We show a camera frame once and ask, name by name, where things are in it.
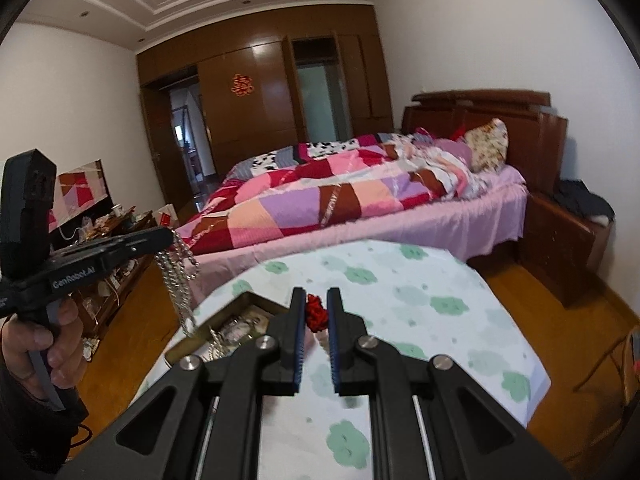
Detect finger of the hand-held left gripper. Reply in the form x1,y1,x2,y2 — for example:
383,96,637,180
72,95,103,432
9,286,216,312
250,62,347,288
61,226,174,262

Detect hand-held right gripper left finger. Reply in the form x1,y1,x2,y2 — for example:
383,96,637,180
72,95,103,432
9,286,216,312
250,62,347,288
55,287,307,480

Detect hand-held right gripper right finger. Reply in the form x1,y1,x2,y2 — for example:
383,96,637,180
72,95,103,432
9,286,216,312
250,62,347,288
326,287,576,480

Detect red knot pendant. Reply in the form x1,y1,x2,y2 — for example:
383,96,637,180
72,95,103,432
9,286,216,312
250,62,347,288
305,294,330,332

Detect pearl necklace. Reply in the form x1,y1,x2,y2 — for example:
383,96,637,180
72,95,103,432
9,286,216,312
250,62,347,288
155,230,225,361

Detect metal tin box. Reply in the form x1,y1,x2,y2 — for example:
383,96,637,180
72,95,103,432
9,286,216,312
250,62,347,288
165,292,316,367

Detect person's left forearm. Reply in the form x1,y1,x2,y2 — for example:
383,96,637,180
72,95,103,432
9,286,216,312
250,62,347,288
0,377,88,480

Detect person's left hand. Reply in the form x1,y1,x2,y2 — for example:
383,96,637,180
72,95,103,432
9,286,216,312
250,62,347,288
0,299,90,406

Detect low wooden cabinet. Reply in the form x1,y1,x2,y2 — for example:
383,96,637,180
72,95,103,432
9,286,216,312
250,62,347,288
47,205,161,348

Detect television with patchwork cover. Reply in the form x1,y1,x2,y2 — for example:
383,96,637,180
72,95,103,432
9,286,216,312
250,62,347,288
50,160,112,233

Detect table with green-flower cloth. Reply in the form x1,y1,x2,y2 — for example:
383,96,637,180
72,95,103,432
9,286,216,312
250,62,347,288
145,240,551,480

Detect patchwork quilt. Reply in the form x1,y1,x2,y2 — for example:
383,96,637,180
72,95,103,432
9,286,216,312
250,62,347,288
172,132,451,256

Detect wooden wardrobe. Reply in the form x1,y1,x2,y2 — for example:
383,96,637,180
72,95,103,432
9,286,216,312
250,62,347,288
136,2,393,183

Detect bed with pink sheet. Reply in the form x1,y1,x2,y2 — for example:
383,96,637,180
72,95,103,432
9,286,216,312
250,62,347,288
190,165,528,306

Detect black white printed blanket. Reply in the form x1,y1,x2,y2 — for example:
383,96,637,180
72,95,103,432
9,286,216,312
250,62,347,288
250,140,361,171

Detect pink floral duvet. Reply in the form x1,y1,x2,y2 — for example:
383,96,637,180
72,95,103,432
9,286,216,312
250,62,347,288
395,129,496,202

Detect wooden nightstand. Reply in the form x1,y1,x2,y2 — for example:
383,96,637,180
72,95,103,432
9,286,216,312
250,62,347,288
517,180,613,308

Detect floral pillow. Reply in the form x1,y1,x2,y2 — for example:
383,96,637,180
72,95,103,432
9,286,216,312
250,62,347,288
462,118,510,173

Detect dark clothes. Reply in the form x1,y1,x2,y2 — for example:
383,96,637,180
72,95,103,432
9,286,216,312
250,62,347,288
555,179,616,221

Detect wooden bed headboard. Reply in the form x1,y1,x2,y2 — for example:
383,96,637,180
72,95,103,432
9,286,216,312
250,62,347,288
401,89,569,196

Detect black cable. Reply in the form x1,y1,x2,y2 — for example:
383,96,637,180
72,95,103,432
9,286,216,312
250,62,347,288
69,422,95,453

